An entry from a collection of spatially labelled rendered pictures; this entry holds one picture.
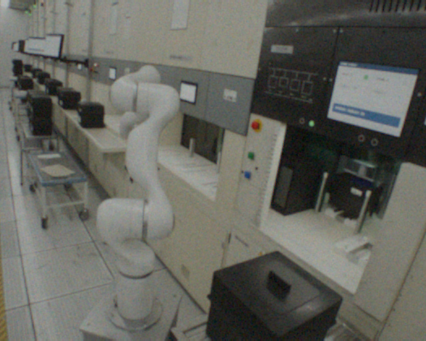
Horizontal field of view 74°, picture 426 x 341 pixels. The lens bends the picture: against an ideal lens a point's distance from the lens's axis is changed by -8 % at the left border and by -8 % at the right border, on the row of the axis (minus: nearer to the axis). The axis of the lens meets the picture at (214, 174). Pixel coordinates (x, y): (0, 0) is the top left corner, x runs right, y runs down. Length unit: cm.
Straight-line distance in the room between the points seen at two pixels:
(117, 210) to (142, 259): 18
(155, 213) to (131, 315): 38
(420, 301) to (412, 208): 32
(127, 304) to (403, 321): 92
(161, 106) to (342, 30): 71
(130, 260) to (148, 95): 50
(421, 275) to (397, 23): 81
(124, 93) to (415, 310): 117
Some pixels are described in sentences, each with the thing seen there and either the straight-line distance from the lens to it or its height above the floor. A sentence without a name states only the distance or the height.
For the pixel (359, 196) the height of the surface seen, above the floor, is 106.
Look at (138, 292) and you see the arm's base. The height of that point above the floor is 89.
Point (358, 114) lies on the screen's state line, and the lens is 116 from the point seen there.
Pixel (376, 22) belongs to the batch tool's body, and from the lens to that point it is 120.
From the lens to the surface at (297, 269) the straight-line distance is 104.
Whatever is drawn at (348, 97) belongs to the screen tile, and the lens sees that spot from 119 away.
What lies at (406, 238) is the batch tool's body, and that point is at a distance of 108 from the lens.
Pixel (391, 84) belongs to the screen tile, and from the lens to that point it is 112.
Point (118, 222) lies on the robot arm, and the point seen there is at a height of 114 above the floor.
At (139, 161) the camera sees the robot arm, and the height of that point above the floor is 129.
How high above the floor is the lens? 158
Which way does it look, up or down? 19 degrees down
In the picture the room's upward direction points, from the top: 8 degrees clockwise
